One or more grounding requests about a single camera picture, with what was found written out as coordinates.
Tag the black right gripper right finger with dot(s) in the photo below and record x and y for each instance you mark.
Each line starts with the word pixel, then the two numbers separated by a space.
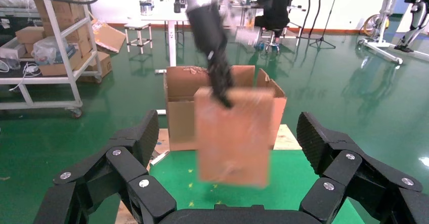
pixel 355 169

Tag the trolley caster wheel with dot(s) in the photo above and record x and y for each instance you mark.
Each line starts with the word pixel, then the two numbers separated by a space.
pixel 76 112

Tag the large brown cardboard box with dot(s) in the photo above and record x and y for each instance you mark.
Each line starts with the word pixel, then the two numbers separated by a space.
pixel 63 11

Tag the yellow wheel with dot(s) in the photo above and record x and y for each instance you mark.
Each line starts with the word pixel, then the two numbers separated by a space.
pixel 368 23

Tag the brown cardboard piece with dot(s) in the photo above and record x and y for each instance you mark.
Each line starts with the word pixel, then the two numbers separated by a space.
pixel 234 138

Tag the grey humanoid robot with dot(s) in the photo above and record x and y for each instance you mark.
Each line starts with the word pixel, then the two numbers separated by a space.
pixel 419 11

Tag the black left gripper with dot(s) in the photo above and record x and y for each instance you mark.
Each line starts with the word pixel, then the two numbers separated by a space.
pixel 207 31

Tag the black curved pole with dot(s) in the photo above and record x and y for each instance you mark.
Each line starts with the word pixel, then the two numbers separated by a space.
pixel 316 14
pixel 305 14

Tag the large open cardboard carton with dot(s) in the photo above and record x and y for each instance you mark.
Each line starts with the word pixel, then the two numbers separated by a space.
pixel 181 122

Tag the low brown cardboard box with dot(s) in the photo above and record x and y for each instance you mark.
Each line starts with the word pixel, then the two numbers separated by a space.
pixel 57 70

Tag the metal paint can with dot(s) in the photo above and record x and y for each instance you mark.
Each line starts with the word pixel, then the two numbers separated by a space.
pixel 146 8

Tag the tall brown cardboard box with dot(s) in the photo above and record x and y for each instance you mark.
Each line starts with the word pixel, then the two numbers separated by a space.
pixel 83 45

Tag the black bottle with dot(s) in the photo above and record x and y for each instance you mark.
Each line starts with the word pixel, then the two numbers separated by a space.
pixel 177 6

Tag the white flat box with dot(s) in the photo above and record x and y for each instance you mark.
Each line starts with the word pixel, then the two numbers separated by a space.
pixel 11 51

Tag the white shelf trolley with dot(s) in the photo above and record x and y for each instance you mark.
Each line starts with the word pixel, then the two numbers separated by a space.
pixel 40 80

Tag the person in black clothes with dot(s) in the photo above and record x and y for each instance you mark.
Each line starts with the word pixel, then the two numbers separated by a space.
pixel 273 4

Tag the small closed cardboard box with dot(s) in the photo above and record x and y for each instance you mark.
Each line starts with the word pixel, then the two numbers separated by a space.
pixel 30 35

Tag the wheeled stool base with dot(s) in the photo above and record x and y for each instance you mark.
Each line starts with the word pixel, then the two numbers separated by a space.
pixel 272 35

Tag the cardboard box with print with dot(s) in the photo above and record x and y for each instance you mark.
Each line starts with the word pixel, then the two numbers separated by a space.
pixel 104 65

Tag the flattened cardboard sheet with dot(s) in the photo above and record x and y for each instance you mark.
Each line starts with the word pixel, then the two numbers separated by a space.
pixel 109 36

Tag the clear plastic bag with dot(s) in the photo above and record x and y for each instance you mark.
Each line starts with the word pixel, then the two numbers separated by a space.
pixel 47 51

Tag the blue shoe cover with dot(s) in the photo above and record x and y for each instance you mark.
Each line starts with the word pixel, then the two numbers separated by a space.
pixel 275 47
pixel 260 46

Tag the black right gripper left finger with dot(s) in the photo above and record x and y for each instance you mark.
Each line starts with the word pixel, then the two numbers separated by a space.
pixel 127 169

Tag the white square stool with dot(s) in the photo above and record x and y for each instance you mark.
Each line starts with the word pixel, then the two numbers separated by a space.
pixel 137 25

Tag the black tripod stand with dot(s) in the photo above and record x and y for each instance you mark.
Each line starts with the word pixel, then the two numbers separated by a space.
pixel 327 17

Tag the white table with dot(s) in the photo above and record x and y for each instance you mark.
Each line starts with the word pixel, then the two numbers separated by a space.
pixel 172 41

